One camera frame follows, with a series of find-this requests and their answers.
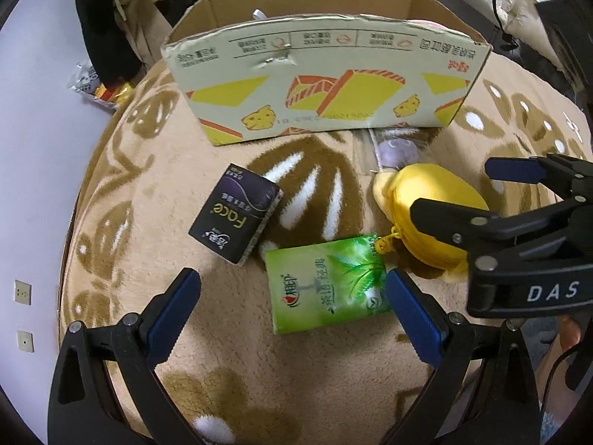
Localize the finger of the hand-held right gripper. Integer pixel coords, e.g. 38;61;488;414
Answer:
486;152;593;205
410;197;580;253

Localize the green tissue packet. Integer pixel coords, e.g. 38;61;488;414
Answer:
264;234;394;335

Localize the beige flower printed blanket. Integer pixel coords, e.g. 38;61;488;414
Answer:
58;42;593;445

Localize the beige hanging coat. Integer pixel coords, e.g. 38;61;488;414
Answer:
111;0;186;68

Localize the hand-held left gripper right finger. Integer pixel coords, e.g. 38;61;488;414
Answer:
385;269;542;445

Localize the cream padded chair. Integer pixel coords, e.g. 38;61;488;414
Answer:
438;0;593;70

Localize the yellow plush toy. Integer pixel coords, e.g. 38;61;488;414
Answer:
373;163;491;283

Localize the dark hanging coat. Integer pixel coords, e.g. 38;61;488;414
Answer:
76;0;144;86

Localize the printed cardboard box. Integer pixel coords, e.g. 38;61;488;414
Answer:
160;0;493;148

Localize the black tissue packet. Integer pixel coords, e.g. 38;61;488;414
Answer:
188;163;283;267

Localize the person's right hand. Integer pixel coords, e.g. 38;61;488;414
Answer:
557;316;583;354

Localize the black cable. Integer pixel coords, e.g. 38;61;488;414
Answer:
540;347;580;427

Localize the purple item in plastic bag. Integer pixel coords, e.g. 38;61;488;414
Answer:
354;127;441;177

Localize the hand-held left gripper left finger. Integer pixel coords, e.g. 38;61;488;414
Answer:
47;267;202;445

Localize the yellow red packet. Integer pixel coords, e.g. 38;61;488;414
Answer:
95;81;137;109

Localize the silver snack bag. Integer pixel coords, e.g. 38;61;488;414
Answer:
67;61;105;98

